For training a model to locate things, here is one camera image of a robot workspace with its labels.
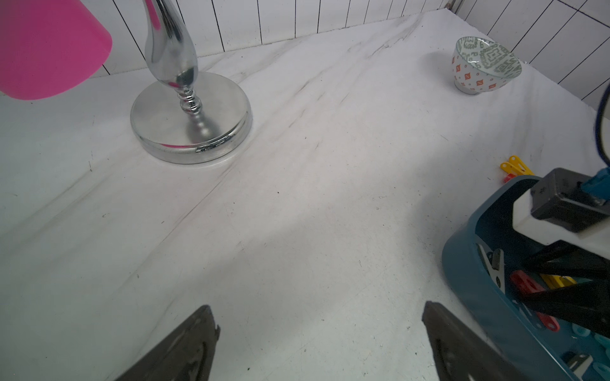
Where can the teal plastic storage box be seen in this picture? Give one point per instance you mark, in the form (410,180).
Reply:
(539,353)

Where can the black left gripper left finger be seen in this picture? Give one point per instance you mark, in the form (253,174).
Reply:
(187,353)

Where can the chrome glass holder stand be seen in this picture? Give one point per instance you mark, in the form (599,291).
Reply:
(187,116)

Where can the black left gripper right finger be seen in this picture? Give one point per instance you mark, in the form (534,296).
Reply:
(459,353)

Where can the teal clothespin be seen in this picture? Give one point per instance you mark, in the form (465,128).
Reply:
(595,345)

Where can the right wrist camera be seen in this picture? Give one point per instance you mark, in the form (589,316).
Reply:
(566,206)

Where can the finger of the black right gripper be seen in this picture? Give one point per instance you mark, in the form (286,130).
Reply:
(586,305)
(564,259)

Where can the grey clothespin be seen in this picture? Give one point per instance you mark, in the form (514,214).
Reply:
(579,364)
(494,263)

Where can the pink plastic wine glass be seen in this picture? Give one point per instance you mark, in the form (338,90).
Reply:
(49,47)

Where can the yellow clothespin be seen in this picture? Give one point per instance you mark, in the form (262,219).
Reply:
(515,166)
(556,282)

